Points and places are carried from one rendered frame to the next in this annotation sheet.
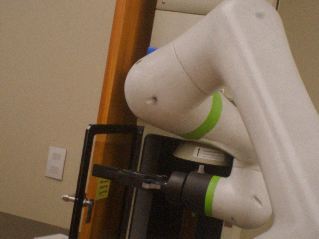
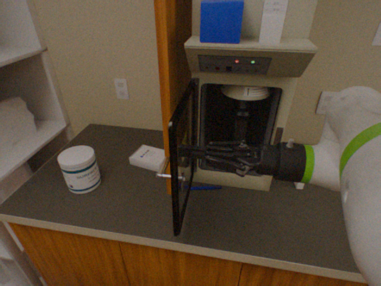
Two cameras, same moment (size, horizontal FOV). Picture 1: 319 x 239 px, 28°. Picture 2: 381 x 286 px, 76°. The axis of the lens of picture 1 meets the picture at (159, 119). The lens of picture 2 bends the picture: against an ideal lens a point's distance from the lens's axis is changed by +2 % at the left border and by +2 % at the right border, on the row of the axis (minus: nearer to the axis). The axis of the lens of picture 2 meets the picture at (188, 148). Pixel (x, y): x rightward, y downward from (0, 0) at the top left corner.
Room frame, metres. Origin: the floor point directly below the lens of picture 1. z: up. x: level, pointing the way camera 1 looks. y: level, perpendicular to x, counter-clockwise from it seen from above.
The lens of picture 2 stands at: (0.99, 0.19, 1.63)
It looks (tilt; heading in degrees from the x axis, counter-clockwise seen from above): 34 degrees down; 351
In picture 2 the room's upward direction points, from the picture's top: straight up
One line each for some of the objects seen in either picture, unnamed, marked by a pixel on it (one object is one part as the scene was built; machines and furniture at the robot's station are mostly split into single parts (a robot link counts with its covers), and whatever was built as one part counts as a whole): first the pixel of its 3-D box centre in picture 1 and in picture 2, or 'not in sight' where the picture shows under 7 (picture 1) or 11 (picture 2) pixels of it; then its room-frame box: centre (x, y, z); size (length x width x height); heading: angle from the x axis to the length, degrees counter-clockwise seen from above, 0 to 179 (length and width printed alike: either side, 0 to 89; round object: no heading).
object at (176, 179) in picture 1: (167, 186); (254, 158); (1.44, -0.04, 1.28); 0.09 x 0.08 x 0.07; 70
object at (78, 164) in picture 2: not in sight; (80, 169); (1.81, 0.50, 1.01); 0.13 x 0.13 x 0.15
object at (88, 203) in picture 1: (88, 210); (181, 182); (1.48, 0.13, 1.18); 0.02 x 0.02 x 0.06; 71
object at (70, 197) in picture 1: (79, 197); (169, 168); (1.53, 0.16, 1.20); 0.10 x 0.05 x 0.03; 161
